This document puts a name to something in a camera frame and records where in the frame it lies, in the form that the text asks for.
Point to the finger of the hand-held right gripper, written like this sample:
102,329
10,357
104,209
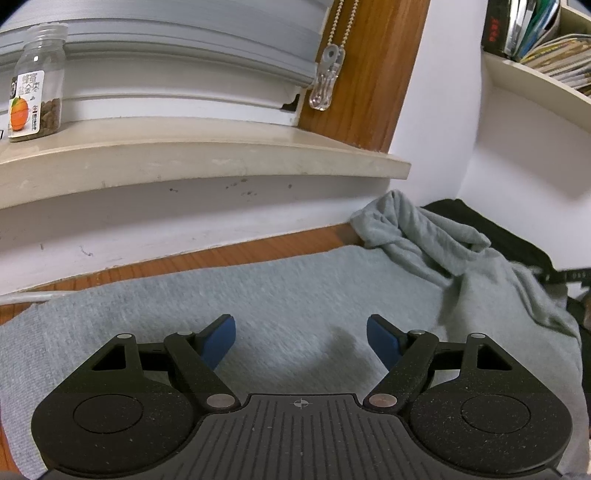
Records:
568,275

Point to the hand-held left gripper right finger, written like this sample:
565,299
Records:
382,344

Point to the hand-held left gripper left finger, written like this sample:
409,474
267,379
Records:
218,344

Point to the grey printed sweatshirt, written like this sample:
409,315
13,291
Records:
300,295

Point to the beige window sill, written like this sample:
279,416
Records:
184,152

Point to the white bookshelf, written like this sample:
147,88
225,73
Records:
531,81

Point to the row of books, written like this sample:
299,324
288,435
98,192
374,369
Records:
535,32

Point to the grey window blind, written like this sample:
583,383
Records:
138,46

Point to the clear jar with orange label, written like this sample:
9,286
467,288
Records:
37,92

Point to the wooden window frame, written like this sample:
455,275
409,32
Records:
369,69

